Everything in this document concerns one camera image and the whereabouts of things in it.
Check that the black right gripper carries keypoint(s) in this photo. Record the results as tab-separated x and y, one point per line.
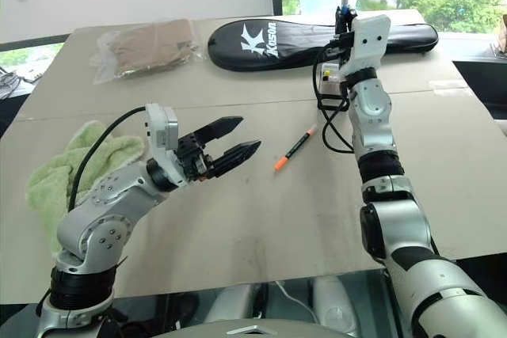
340	43

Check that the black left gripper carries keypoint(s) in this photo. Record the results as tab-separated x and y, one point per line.
195	158

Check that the blue pen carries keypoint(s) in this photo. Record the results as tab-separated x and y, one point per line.
345	8

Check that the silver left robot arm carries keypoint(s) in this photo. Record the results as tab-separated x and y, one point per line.
115	191

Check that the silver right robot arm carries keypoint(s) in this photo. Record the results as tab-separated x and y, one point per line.
400	219

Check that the orange highlighter pen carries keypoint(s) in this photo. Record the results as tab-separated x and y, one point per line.
295	148

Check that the cardboard sheet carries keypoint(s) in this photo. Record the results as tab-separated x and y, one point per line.
257	84
257	227

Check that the black Kason racket bag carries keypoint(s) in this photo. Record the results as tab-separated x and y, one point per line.
277	41

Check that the clear plastic bag brown contents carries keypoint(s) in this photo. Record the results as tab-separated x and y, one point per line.
150	49

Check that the clear tape patch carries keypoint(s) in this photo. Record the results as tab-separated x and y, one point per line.
447	85

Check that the black side desk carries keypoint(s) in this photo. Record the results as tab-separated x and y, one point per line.
483	77

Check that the brown cardboard box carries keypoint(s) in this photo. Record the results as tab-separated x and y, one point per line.
502	33

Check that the silver robot leg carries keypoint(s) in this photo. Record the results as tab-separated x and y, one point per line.
233	302
334	306

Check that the green towel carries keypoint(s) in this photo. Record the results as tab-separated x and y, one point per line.
51	183

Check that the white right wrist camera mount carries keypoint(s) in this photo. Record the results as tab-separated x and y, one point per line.
370	49

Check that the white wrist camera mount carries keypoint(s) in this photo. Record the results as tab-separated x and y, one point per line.
370	49
162	132

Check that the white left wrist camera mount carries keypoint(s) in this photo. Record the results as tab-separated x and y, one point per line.
162	132

